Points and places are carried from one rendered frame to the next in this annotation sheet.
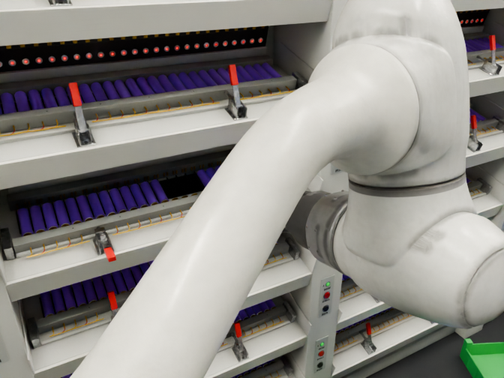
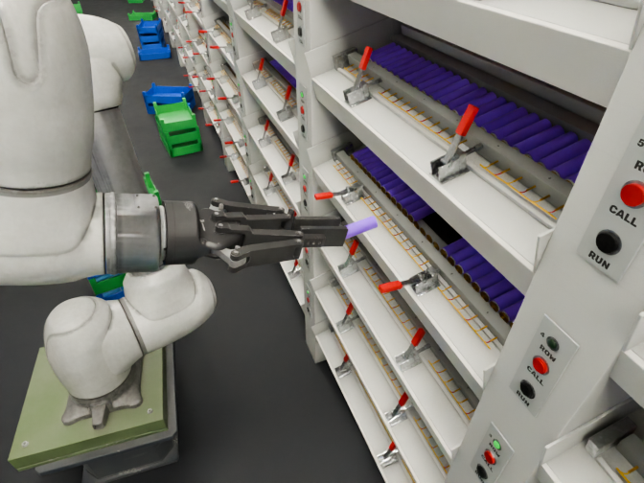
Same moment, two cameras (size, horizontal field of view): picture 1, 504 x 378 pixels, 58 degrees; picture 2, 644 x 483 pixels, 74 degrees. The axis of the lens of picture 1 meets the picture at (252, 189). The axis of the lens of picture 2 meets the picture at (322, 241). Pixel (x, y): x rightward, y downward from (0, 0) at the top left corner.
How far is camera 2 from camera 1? 83 cm
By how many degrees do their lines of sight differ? 78
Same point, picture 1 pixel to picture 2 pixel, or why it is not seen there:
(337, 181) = (517, 413)
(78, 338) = (340, 249)
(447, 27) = not seen: outside the picture
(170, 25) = (404, 13)
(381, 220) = not seen: hidden behind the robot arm
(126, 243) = (356, 210)
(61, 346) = not seen: hidden behind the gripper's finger
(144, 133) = (377, 124)
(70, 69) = (444, 45)
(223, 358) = (387, 400)
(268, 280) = (425, 396)
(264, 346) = (408, 446)
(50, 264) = (331, 178)
